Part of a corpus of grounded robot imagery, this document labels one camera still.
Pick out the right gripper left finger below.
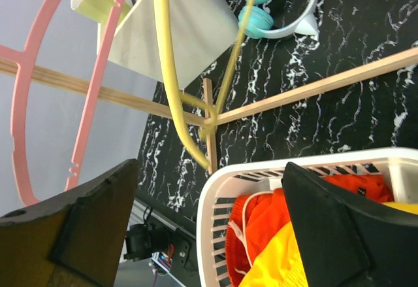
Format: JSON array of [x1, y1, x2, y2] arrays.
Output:
[[1, 159, 138, 286]]

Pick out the white plastic laundry basket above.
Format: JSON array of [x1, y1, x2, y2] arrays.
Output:
[[197, 147, 417, 286]]

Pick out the yellow wire hanger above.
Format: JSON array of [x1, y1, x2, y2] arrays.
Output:
[[152, 0, 264, 170]]

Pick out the teal headphones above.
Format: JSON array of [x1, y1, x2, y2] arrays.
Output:
[[238, 0, 319, 39]]

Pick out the orange shorts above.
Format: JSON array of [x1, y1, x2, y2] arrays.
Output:
[[225, 175, 394, 286]]

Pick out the wooden clothes rack frame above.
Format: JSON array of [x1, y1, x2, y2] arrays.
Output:
[[0, 47, 418, 174]]

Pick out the yellow shorts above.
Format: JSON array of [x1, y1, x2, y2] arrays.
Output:
[[240, 201, 418, 287]]

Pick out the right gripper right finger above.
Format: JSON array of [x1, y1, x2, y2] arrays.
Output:
[[282, 162, 417, 286]]

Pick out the pink plastic hanger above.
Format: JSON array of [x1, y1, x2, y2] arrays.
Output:
[[1, 0, 125, 206]]

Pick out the white storage box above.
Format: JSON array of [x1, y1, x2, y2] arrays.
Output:
[[108, 0, 238, 89]]

